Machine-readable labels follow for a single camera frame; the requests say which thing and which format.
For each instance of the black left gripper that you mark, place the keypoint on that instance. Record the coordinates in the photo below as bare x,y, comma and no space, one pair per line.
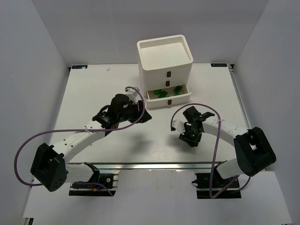
136,112

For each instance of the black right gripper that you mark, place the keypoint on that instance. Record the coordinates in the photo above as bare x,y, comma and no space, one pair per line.
191,137

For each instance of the white bottom drawer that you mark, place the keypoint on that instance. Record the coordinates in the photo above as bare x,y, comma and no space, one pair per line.
153,101

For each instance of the green long lego brick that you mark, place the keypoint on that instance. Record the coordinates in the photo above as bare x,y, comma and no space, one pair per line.
177,89

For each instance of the white three-drawer storage box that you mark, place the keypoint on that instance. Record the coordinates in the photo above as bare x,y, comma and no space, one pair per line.
163,62

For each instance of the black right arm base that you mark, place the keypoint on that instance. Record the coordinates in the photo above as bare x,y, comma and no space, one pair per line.
202,181

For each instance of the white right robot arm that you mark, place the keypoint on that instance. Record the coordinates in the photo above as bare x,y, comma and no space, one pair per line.
252,148

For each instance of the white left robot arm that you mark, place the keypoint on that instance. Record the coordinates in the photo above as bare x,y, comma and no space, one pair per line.
51,165

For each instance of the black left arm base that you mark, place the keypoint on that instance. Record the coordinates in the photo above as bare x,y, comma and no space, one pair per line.
99,184

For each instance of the blue right corner label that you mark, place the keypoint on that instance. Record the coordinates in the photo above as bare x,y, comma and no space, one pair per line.
218,64

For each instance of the blue corner label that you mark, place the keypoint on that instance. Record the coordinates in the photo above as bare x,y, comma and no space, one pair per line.
218,64
79,67

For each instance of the blue left corner label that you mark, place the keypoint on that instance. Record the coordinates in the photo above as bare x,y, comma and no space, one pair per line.
79,67

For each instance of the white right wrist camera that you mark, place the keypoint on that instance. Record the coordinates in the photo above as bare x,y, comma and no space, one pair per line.
178,125

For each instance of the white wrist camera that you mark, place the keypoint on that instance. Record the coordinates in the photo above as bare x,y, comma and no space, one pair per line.
132,93
178,125

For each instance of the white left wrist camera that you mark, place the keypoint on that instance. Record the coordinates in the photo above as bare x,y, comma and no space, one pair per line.
132,93

